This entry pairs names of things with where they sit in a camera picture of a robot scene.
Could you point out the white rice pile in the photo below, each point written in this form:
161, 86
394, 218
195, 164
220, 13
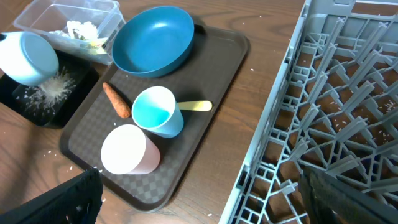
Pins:
51, 92

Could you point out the clear plastic bin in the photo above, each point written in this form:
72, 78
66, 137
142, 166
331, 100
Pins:
43, 16

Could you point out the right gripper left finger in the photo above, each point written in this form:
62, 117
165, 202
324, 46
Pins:
77, 200

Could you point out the grey dishwasher rack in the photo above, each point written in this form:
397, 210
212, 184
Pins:
332, 107

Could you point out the dark blue plate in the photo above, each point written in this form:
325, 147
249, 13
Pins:
154, 42

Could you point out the light blue bowl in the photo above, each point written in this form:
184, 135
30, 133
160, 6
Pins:
28, 58

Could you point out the pink cup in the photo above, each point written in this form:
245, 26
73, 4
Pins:
127, 150

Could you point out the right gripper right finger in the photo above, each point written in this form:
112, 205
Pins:
328, 200

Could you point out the white tissue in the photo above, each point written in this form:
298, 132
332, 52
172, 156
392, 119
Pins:
77, 30

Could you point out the light blue cup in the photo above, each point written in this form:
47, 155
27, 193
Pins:
156, 110

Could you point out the black rectangular tray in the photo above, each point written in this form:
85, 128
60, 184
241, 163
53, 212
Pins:
12, 93

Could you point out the yellow plastic spoon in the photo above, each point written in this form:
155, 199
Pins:
202, 105

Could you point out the brown serving tray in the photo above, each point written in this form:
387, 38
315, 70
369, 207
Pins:
206, 75

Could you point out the yellow green snack wrapper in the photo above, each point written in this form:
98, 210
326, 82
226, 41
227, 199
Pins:
96, 46

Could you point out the orange carrot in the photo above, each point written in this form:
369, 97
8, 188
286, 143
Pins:
120, 106

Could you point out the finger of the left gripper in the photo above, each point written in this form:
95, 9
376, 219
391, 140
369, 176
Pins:
2, 37

